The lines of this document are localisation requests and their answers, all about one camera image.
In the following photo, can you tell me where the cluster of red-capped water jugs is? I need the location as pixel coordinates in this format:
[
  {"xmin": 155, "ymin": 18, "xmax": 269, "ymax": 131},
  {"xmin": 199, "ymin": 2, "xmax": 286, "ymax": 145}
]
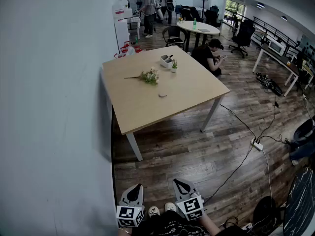
[{"xmin": 113, "ymin": 41, "xmax": 143, "ymax": 59}]

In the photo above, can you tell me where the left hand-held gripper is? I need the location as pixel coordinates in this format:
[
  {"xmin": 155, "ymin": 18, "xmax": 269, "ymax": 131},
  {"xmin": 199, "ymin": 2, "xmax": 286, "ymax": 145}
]
[{"xmin": 116, "ymin": 183, "xmax": 145, "ymax": 228}]

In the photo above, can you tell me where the large black office chair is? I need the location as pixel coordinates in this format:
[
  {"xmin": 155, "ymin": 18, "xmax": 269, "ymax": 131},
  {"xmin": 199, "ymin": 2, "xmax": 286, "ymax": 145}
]
[{"xmin": 228, "ymin": 19, "xmax": 256, "ymax": 59}]

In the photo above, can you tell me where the person's black printed shirt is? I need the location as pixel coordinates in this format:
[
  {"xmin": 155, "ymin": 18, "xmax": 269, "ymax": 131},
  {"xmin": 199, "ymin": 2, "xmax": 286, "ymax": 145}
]
[{"xmin": 132, "ymin": 210, "xmax": 247, "ymax": 236}]

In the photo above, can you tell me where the white power strip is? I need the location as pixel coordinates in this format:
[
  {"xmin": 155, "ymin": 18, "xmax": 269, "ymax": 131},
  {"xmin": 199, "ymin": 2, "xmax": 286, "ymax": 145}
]
[{"xmin": 250, "ymin": 138, "xmax": 263, "ymax": 151}]

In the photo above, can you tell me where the small white side table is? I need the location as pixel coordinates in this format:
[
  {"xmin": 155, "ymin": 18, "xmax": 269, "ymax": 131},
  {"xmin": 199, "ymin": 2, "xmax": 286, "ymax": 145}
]
[{"xmin": 126, "ymin": 16, "xmax": 141, "ymax": 40}]

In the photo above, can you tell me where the dark wicker chair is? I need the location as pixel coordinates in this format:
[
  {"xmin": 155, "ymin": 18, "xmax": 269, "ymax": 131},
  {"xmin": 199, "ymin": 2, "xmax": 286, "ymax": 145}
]
[{"xmin": 162, "ymin": 25, "xmax": 188, "ymax": 51}]

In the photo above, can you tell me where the black round stool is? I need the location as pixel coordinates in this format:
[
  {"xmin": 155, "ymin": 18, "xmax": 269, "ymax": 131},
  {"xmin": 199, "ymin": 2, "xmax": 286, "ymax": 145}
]
[{"xmin": 253, "ymin": 197, "xmax": 276, "ymax": 231}]

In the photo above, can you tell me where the person's right forearm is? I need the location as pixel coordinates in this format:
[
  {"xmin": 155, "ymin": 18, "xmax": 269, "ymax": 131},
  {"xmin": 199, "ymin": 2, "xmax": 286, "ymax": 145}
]
[{"xmin": 196, "ymin": 214, "xmax": 221, "ymax": 236}]

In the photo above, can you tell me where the bundle of black cables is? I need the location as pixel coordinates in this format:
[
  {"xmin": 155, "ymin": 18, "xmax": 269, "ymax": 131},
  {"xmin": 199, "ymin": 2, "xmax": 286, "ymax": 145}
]
[{"xmin": 255, "ymin": 72, "xmax": 284, "ymax": 97}]

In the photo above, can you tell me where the white microwave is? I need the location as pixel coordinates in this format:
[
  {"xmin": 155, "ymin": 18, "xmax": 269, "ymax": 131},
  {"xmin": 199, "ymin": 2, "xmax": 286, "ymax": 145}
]
[{"xmin": 267, "ymin": 39, "xmax": 286, "ymax": 57}]

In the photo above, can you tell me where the black marbled round table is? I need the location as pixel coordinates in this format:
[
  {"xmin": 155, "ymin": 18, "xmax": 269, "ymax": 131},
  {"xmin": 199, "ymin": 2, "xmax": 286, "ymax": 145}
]
[{"xmin": 283, "ymin": 167, "xmax": 315, "ymax": 236}]

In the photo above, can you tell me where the dark desk with white legs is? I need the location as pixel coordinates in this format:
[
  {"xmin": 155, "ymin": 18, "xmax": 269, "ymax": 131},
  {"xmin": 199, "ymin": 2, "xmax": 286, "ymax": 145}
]
[{"xmin": 252, "ymin": 44, "xmax": 300, "ymax": 97}]

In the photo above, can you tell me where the window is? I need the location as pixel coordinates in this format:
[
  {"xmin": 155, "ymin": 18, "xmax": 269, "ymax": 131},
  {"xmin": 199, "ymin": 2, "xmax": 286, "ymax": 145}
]
[{"xmin": 225, "ymin": 0, "xmax": 246, "ymax": 19}]

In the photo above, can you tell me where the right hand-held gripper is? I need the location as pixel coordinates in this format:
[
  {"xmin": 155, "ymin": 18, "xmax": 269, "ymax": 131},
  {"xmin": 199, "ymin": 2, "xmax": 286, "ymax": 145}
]
[{"xmin": 172, "ymin": 178, "xmax": 205, "ymax": 221}]

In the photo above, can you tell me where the black floor cable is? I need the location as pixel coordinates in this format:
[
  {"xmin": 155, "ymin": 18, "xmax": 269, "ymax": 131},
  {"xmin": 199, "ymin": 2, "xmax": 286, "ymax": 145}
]
[{"xmin": 220, "ymin": 104, "xmax": 256, "ymax": 141}]

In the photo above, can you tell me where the black metal railing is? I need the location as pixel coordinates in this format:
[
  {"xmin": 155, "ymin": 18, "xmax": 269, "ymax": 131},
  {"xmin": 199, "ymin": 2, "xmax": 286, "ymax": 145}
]
[{"xmin": 253, "ymin": 16, "xmax": 305, "ymax": 56}]

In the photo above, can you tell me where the white pen holder box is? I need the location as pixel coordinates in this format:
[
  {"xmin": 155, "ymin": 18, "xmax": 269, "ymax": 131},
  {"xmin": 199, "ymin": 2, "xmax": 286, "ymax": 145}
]
[{"xmin": 159, "ymin": 54, "xmax": 174, "ymax": 68}]

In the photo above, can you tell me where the light wooden square table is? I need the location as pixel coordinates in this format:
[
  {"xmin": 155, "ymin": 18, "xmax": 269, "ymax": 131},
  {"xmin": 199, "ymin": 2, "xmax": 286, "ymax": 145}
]
[{"xmin": 102, "ymin": 45, "xmax": 231, "ymax": 162}]

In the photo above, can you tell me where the white power cable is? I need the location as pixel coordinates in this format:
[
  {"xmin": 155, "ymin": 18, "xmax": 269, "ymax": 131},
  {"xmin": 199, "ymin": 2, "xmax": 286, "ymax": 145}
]
[{"xmin": 260, "ymin": 148, "xmax": 275, "ymax": 208}]

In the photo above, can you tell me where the artificial flower bouquet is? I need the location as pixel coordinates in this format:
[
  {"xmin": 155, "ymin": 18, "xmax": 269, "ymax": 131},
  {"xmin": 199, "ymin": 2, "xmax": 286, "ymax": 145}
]
[{"xmin": 124, "ymin": 66, "xmax": 160, "ymax": 86}]

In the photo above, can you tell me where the white cabinet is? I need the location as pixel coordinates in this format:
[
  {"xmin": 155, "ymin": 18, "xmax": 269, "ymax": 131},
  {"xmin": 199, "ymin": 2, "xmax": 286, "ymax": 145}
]
[{"xmin": 112, "ymin": 0, "xmax": 133, "ymax": 51}]

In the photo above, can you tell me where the round white table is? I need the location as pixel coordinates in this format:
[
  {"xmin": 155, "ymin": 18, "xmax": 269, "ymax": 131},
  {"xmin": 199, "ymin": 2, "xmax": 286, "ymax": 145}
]
[{"xmin": 176, "ymin": 20, "xmax": 221, "ymax": 53}]

